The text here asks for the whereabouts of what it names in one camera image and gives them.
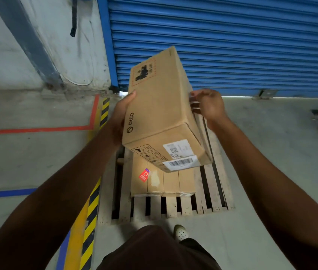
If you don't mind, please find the person's right forearm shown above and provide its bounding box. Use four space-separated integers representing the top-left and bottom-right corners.
211 118 318 270

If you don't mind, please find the cardboard box taped seam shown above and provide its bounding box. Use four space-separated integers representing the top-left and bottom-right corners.
163 168 197 198

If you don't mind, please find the cardboard box black print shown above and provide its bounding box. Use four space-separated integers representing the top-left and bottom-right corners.
121 46 214 174

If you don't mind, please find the white perforated right shoe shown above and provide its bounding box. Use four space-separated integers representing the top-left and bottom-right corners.
173 224 190 242

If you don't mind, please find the black crank handle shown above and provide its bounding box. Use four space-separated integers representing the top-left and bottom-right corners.
69 0 79 38

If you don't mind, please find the person's right hand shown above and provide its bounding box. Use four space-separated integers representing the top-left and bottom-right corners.
189 88 229 132

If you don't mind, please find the white wall cable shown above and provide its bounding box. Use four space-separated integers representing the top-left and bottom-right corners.
59 21 95 87

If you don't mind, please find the person's left hand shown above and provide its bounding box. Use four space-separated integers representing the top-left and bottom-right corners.
109 90 137 147

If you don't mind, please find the blue roller shutter door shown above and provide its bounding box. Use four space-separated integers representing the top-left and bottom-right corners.
107 0 318 99

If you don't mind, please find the cardboard box red label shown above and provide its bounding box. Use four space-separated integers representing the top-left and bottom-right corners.
130 152 166 198

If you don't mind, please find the brown shirt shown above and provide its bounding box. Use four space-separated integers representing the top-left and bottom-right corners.
96 225 224 270

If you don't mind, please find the blue floor tape line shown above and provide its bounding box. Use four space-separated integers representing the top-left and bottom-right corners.
0 188 72 270

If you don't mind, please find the red floor tape line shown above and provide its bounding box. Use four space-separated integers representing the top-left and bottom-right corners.
0 94 101 136

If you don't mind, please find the yellow black hazard tape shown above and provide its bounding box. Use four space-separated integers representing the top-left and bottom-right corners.
79 97 111 270

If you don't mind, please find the blue shutter guide rail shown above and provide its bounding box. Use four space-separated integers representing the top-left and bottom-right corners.
96 0 121 94

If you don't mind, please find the person's left forearm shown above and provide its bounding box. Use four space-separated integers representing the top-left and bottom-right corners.
0 129 121 270

